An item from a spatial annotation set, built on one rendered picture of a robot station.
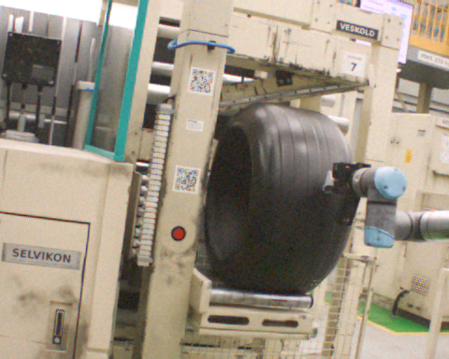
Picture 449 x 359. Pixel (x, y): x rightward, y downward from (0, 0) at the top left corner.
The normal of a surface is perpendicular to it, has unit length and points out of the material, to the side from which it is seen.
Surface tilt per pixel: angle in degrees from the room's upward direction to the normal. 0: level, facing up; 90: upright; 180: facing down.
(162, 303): 90
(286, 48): 90
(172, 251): 90
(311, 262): 120
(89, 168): 90
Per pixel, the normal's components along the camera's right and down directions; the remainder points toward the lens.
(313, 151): 0.33, -0.45
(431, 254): -0.88, -0.11
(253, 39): 0.29, 0.10
